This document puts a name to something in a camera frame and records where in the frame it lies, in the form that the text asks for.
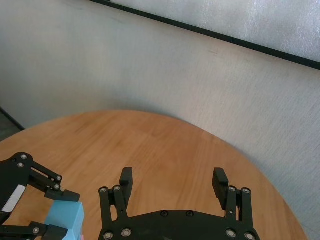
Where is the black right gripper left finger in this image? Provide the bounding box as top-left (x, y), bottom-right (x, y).
top-left (98, 167), bottom-right (135, 224)

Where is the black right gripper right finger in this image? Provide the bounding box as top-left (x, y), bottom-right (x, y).
top-left (211, 167), bottom-right (254, 224)

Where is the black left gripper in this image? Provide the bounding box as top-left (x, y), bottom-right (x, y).
top-left (0, 151), bottom-right (81, 240)

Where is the light blue cube block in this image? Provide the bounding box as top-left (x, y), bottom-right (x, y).
top-left (44, 200), bottom-right (85, 240)

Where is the black baseboard strip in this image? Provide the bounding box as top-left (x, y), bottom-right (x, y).
top-left (0, 105), bottom-right (26, 131)

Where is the black wall rail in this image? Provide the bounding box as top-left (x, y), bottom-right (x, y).
top-left (87, 0), bottom-right (320, 70)

